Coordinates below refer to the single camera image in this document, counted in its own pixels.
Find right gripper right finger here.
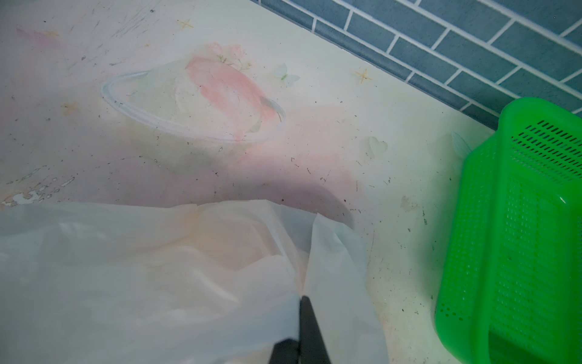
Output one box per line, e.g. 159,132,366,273
299,296,331,364

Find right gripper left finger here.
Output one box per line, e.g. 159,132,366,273
268,338,299,364

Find white plastic bag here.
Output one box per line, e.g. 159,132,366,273
1,200,389,363

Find green plastic basket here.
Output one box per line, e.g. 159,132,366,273
434,98,581,363

